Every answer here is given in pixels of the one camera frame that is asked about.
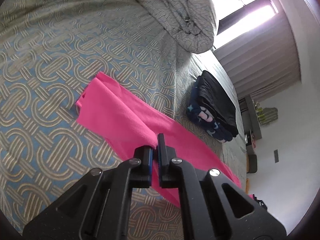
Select pink pants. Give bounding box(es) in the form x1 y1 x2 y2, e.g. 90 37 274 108
75 71 243 209

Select orange stool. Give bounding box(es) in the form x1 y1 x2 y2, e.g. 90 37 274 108
245 178 250 194

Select grey desk shelf unit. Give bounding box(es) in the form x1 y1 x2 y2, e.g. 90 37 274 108
239 95 262 155

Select navy star fleece garment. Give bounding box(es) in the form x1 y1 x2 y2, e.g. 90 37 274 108
186 77 233 142

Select cloud shaped decor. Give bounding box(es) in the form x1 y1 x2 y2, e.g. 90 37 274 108
258 107 278 126

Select folded black garment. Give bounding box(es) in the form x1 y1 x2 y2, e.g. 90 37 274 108
196 70 239 141

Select beige curtain right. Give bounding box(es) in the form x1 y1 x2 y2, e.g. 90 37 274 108
214 14 300 101

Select folded grey duvet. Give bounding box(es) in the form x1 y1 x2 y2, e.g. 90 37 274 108
137 0 219 54

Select dark framed window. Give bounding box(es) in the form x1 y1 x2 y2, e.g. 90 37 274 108
213 0 278 49

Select grey wall plate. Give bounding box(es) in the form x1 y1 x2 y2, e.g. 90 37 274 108
273 150 279 163

